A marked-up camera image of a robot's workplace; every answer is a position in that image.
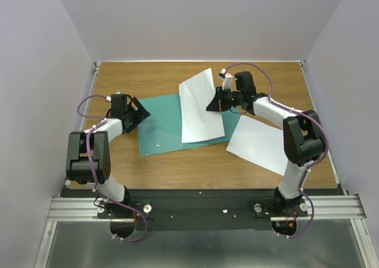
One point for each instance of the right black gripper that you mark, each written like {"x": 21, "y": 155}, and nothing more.
{"x": 217, "y": 104}

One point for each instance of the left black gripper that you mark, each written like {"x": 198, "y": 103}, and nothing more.
{"x": 141, "y": 113}

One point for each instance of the white paper sheet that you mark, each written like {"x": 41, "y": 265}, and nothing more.
{"x": 260, "y": 144}
{"x": 198, "y": 124}

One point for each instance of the teal paper folder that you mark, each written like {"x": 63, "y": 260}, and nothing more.
{"x": 161, "y": 131}

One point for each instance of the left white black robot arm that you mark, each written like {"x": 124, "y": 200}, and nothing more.
{"x": 88, "y": 159}

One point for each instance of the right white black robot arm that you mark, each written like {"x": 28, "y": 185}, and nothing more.
{"x": 305, "y": 142}

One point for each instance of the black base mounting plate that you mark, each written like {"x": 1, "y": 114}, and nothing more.
{"x": 200, "y": 210}

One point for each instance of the metal sheet front panel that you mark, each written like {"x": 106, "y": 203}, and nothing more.
{"x": 341, "y": 243}

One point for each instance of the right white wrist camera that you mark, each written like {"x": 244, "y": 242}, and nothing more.
{"x": 226, "y": 78}

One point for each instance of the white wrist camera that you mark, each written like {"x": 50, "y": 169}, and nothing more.
{"x": 226, "y": 78}
{"x": 114, "y": 96}

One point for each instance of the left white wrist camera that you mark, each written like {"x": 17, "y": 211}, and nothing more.
{"x": 114, "y": 96}

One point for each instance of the left table edge rail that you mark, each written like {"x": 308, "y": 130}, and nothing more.
{"x": 87, "y": 89}

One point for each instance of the table edge rail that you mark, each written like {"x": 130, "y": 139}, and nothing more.
{"x": 327, "y": 143}
{"x": 87, "y": 89}

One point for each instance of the right table edge rail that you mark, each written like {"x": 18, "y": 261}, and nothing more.
{"x": 327, "y": 143}

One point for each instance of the aluminium extrusion rail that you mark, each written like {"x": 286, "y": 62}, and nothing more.
{"x": 325, "y": 207}

